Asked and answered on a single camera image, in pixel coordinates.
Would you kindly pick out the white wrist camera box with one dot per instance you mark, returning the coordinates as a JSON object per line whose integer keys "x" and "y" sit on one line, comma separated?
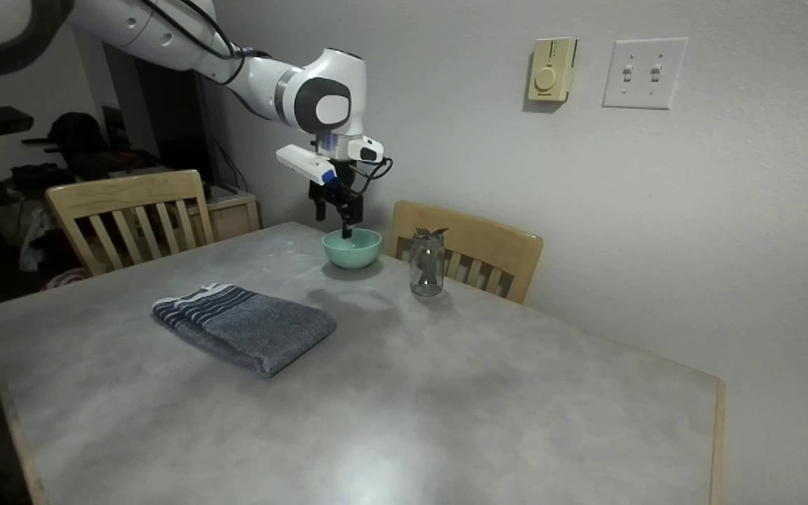
{"x": 308, "y": 161}

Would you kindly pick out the tall dark cabinet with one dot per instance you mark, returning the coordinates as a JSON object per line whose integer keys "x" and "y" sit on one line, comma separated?
{"x": 167, "y": 121}

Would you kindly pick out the blue striped grey towel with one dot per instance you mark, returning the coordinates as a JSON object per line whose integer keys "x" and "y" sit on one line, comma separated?
{"x": 246, "y": 327}

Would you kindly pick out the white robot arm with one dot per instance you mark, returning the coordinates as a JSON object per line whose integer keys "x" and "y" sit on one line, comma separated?
{"x": 188, "y": 42}

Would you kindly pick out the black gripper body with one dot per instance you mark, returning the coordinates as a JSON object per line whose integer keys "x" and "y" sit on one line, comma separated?
{"x": 337, "y": 191}

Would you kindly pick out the mint green bowl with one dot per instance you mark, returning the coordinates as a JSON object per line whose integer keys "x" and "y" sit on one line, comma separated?
{"x": 351, "y": 250}

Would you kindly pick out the clear glass jar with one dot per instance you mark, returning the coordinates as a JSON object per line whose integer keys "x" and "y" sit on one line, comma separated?
{"x": 428, "y": 267}

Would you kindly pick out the wooden chair with long slats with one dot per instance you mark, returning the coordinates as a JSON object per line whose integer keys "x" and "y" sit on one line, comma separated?
{"x": 127, "y": 220}

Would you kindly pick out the white light switch plate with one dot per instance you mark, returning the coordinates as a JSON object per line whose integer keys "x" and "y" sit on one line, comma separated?
{"x": 647, "y": 73}

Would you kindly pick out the small wooden crate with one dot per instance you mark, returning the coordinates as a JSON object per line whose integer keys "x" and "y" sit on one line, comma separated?
{"x": 233, "y": 213}

